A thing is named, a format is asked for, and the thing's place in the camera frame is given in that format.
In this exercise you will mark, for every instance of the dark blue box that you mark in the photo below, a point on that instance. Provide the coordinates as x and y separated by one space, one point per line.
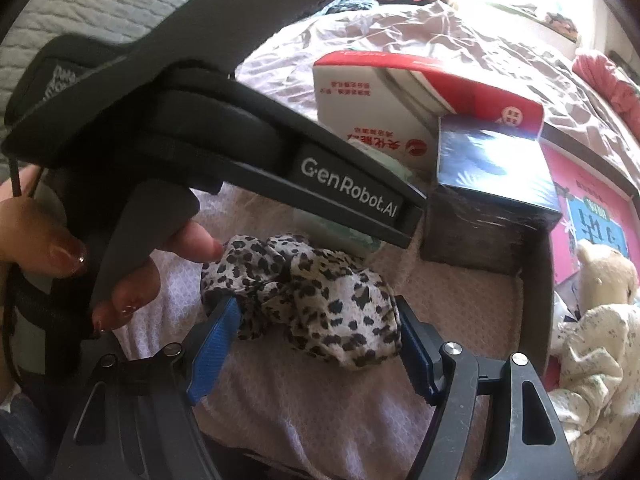
490 170

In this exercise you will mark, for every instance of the green printed tissue pack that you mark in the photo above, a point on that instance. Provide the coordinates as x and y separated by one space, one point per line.
390 165

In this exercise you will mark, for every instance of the black framed pink tray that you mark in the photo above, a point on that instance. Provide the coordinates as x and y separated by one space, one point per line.
590 200

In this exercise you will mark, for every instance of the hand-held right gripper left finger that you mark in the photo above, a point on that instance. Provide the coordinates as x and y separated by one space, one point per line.
215 345

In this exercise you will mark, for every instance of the red and white carton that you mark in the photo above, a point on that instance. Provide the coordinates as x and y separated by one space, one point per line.
360 105

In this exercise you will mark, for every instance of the cream plush bear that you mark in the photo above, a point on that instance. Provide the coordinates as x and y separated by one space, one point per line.
607 270

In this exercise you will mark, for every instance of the white floral cloth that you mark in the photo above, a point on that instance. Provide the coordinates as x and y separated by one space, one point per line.
600 360

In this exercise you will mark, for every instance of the leopard print cloth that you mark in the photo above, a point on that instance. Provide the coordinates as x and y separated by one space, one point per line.
325 300

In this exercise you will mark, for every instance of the pink quilt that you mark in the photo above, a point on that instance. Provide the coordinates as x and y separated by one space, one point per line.
615 85

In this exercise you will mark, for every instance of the person's left hand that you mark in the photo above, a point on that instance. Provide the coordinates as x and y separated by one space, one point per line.
40 245

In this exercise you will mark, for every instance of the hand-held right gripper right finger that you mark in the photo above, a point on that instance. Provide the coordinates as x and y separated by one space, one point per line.
415 350

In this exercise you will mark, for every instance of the grey quilted headboard cover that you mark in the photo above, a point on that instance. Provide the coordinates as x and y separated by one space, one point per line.
100 0

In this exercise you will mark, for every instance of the heap of mixed clothes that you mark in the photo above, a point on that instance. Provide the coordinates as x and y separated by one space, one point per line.
562 22

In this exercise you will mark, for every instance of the lilac printed bedspread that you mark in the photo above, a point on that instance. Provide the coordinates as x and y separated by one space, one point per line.
300 410

